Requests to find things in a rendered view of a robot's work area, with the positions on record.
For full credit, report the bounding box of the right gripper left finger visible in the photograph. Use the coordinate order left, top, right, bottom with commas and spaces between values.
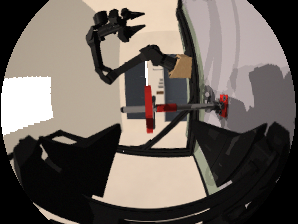
39, 123, 122, 198

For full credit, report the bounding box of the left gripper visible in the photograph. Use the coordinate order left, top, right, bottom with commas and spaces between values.
107, 8, 146, 43

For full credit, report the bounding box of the red ring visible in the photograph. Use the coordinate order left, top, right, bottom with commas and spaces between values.
145, 85, 153, 133

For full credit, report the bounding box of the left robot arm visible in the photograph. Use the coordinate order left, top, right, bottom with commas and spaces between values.
86, 9, 178, 85

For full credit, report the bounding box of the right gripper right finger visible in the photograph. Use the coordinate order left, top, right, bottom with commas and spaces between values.
191, 120, 268, 187

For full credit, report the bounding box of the grey post with red foot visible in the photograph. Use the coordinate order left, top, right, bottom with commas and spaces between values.
120, 95, 228, 129

